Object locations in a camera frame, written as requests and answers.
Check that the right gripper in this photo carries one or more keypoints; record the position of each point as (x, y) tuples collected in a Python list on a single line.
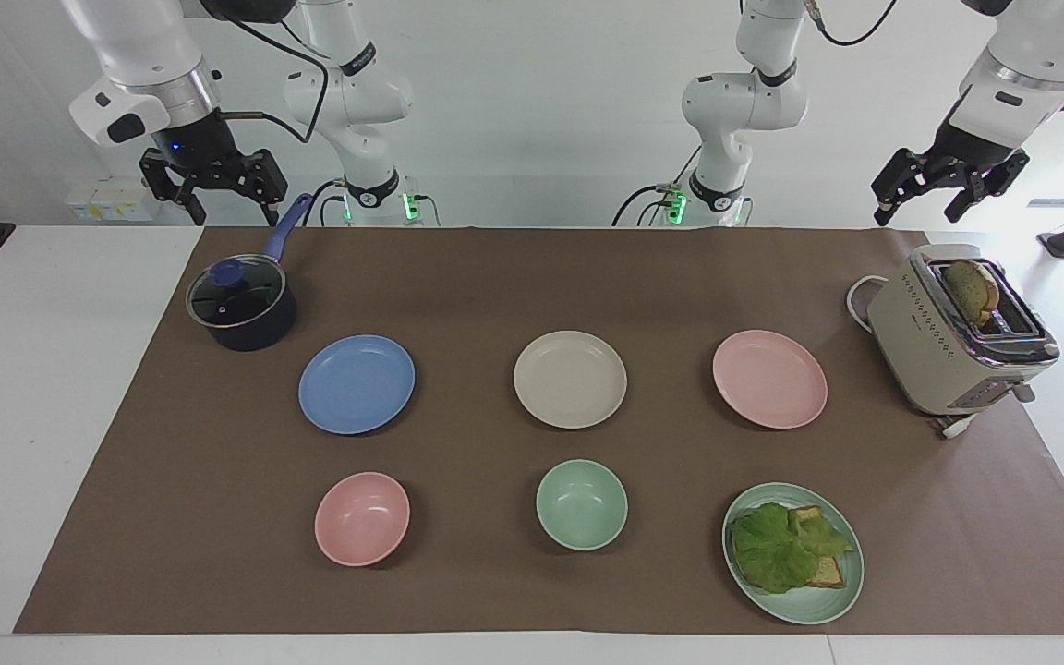
[(199, 148)]

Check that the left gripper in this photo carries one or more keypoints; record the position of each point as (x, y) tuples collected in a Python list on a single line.
[(980, 139)]

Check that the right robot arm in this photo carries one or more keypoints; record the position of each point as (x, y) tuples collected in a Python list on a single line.
[(139, 42)]

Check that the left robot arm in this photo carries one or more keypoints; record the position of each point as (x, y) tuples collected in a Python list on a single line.
[(743, 106)]

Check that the bread slice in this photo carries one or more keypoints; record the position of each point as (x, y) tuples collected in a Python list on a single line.
[(971, 288)]

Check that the glass lid with blue knob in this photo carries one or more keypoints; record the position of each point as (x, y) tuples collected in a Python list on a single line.
[(235, 291)]

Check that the dark blue saucepan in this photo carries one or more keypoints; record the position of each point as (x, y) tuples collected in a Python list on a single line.
[(259, 328)]

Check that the beige toaster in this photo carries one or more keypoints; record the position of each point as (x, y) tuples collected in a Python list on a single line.
[(924, 356)]

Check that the blue plate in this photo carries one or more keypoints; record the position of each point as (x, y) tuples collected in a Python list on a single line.
[(356, 384)]

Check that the pink plate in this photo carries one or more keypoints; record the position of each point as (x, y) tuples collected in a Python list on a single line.
[(769, 379)]

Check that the pink bowl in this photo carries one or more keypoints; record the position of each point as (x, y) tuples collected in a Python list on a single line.
[(362, 519)]

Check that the beige plate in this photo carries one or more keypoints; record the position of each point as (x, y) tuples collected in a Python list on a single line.
[(570, 380)]

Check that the green lettuce leaf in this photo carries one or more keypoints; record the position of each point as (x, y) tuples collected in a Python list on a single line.
[(777, 550)]

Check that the toast slice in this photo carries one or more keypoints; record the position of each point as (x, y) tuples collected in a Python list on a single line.
[(829, 571)]

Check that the green plate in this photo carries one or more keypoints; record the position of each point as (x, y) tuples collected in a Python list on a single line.
[(814, 605)]

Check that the green bowl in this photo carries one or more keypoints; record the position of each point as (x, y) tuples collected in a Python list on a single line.
[(582, 504)]

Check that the white wall socket box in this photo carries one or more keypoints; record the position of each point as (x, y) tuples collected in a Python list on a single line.
[(112, 203)]

